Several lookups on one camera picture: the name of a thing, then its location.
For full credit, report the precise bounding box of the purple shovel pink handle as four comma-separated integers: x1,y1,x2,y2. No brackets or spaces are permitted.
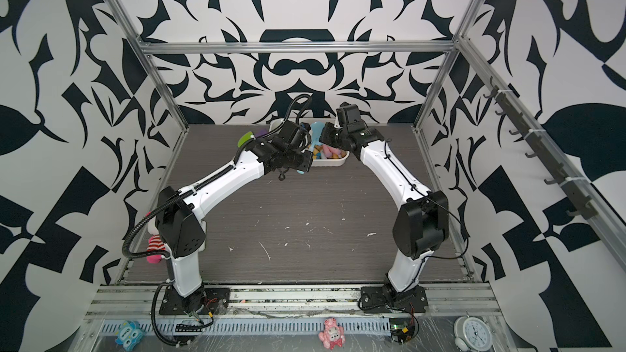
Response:
254,129,268,139

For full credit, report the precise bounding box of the white plastic storage box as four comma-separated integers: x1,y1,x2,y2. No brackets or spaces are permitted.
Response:
267,116,351,167

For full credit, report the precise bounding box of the green shovel yellow handle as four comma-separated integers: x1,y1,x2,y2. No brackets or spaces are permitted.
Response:
237,131,254,148

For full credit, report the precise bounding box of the blue toy shovel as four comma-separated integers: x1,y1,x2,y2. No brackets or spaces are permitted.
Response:
297,122,324,167

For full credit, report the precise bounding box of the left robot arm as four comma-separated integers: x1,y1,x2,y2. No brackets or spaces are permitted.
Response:
155,120,313,298

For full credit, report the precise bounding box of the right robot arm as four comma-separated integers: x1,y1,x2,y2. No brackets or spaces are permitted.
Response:
320,103,449,295

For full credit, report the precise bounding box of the pink striped plush doll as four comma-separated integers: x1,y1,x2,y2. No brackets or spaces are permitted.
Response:
146,218,168,264

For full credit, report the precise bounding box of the pink bear toy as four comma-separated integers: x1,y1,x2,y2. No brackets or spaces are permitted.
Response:
318,318,346,350

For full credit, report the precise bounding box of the small green circuit board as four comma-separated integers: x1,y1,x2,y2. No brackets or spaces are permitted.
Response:
390,319,417,344

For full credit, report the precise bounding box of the white alarm clock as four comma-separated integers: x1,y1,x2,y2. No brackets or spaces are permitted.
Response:
453,316,493,352

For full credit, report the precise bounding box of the blue owl toy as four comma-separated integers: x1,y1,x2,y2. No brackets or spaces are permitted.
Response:
115,321,144,352

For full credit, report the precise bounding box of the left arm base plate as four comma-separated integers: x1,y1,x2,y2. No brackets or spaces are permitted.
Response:
158,287,231,315

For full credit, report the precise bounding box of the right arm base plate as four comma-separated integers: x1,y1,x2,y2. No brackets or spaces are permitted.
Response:
357,285,428,314

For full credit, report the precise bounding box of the white slotted cable duct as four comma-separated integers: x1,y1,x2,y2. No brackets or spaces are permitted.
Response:
99,317,392,336

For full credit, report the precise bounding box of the black wall hook rack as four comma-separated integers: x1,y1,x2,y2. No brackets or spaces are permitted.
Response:
485,86,600,220

